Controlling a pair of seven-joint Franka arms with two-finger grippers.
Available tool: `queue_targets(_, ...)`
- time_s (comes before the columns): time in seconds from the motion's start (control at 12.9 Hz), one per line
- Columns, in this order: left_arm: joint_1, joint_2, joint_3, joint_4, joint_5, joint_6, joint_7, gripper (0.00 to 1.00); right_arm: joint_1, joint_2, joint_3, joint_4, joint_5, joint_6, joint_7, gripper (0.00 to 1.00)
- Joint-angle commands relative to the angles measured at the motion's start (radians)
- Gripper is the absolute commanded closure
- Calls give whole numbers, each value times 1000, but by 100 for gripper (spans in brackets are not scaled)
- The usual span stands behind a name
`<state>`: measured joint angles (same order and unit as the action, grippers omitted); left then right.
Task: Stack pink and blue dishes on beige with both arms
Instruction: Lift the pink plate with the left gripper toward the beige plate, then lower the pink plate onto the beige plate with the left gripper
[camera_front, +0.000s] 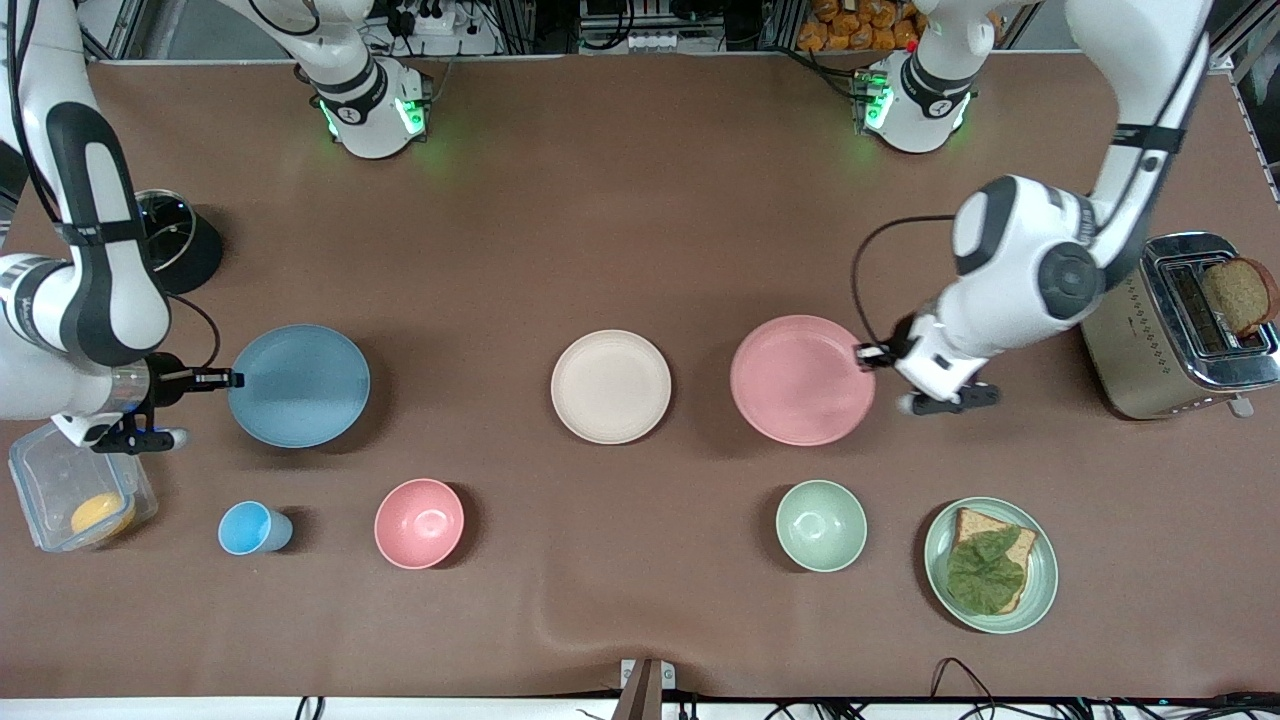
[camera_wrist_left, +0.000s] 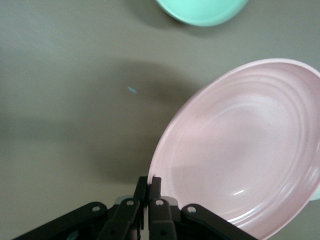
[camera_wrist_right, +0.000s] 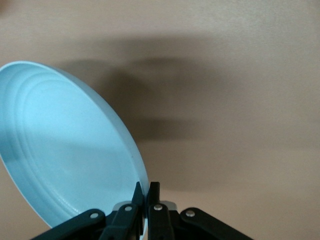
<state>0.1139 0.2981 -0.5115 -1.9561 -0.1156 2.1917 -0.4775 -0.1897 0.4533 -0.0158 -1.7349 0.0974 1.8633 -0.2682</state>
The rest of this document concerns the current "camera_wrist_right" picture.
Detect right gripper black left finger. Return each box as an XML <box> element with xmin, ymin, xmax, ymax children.
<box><xmin>32</xmin><ymin>181</ymin><xmax>145</xmax><ymax>240</ymax></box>

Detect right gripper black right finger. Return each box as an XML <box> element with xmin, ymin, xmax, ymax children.
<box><xmin>146</xmin><ymin>181</ymin><xmax>251</xmax><ymax>240</ymax></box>

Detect blue plate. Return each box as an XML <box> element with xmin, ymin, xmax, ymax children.
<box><xmin>0</xmin><ymin>60</ymin><xmax>150</xmax><ymax>238</ymax></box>

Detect brown table cloth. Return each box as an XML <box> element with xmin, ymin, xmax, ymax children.
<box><xmin>0</xmin><ymin>0</ymin><xmax>320</xmax><ymax>240</ymax></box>

